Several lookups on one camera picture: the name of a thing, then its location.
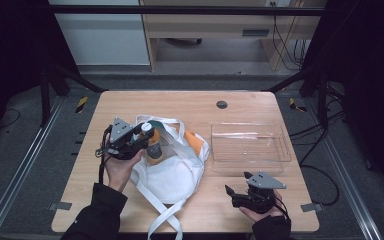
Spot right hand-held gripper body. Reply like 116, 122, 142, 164
231, 171, 288, 215

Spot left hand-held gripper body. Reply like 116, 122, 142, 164
95, 116, 150, 161

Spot orange bottle with white cap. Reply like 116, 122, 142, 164
140, 121, 164, 166

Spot white cloth bag orange green print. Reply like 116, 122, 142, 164
129, 114, 212, 240

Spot person's right hand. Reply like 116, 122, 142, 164
238, 199, 286, 224

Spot person's left hand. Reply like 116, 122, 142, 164
103, 133, 146, 194

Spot clear plastic container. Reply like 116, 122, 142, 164
210, 121, 293, 175

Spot grey tape piece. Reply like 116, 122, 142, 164
47, 201, 73, 212
299, 202, 324, 213

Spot yellow black floor tape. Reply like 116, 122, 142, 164
287, 96, 308, 113
75, 95, 90, 115

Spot black metal stand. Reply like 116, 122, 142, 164
265, 65, 330, 132
39, 62, 107, 128

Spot white cabinet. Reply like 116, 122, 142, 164
47, 0, 151, 67

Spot wooden background desk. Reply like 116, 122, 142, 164
139, 0, 328, 72

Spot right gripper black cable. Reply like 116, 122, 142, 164
272, 188, 292, 222

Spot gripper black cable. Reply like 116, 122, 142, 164
272, 188, 292, 222
97, 125, 114, 185

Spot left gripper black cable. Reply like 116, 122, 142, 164
97, 125, 114, 185

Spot black floor cable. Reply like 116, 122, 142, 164
289, 109, 345, 207

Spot aluminium floor rail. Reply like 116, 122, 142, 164
0, 95, 65, 240
303, 99, 384, 240

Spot black horizontal frame bar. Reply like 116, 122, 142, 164
46, 4, 326, 17

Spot hanging black cables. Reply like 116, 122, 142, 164
270, 1, 310, 71

